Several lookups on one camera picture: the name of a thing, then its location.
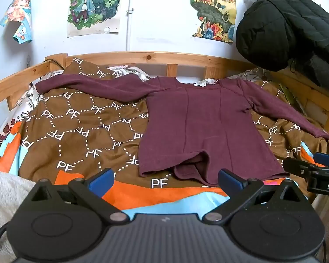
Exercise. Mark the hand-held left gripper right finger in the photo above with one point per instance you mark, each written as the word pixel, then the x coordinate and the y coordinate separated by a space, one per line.
pixel 231 182

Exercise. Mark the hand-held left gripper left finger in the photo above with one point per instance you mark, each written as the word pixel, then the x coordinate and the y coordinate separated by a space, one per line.
pixel 100 182

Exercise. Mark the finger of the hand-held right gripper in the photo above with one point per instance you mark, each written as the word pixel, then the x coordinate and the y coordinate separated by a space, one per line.
pixel 327 159
pixel 297 167

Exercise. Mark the maroon long-sleeve shirt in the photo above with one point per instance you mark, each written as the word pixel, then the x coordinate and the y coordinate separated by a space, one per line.
pixel 208 120

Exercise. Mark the brown patterned blanket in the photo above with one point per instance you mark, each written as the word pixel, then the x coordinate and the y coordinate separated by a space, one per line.
pixel 79 120

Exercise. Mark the yellow-green item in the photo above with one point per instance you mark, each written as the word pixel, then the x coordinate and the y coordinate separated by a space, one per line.
pixel 286 93

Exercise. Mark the floral bedsheet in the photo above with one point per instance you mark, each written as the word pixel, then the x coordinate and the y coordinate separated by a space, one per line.
pixel 27 101

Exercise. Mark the black puffer jacket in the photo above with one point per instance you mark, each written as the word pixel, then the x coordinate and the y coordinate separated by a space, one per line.
pixel 277 27

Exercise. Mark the wooden bed frame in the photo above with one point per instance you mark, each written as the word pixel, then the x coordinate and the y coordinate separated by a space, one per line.
pixel 142 57

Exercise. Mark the white wall pipe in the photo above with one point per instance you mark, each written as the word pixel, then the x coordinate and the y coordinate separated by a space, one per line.
pixel 129 13

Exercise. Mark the landscape painting wall poster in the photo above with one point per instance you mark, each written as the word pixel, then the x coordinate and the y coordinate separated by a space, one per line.
pixel 212 8

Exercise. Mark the blond cartoon figure wall poster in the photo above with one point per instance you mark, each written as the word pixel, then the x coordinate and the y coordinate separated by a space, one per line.
pixel 93 2

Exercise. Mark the orange-haired girl wall poster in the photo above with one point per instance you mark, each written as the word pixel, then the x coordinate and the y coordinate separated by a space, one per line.
pixel 17 13

